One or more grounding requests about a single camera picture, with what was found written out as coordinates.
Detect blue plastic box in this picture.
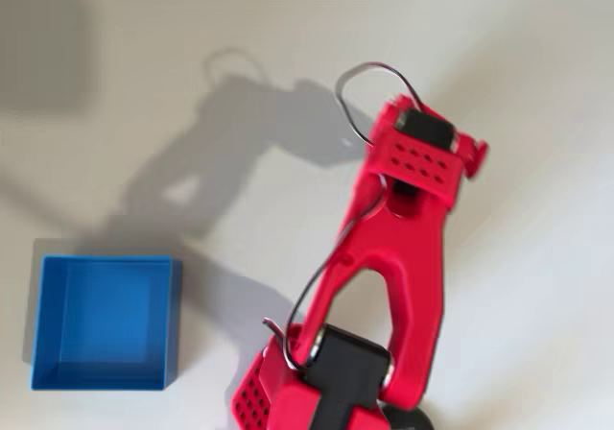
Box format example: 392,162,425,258
23,253,184,393

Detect thin arm servo wires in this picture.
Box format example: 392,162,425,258
262,61,426,371

